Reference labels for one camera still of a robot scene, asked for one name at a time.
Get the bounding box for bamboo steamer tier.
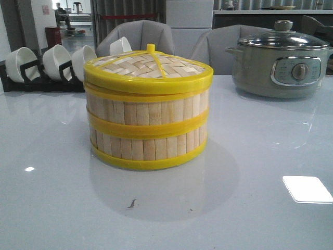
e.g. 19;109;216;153
90;123;207;170
84;83;209;139

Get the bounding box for woven bamboo steamer lid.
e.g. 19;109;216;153
84;44;213;95

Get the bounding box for grey chair, right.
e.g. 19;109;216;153
190;24;269;75

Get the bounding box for grey chair,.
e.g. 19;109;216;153
190;24;269;75
95;20;175;57

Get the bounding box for white bowl, rightmost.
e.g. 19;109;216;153
109;36;132;56

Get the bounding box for white bowl,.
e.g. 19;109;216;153
42;44;71;81
72;45;97;82
109;36;132;56
5;47;37;83

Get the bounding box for grey chair, left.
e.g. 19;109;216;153
95;20;175;57

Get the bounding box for white cabinet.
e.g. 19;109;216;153
165;1;214;58

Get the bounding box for grey electric cooking pot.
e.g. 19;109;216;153
225;20;332;98

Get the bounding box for black dish rack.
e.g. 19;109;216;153
1;59;84;92

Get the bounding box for red bin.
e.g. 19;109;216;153
45;27;62;49

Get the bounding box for white bowl, leftmost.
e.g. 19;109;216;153
5;47;37;83

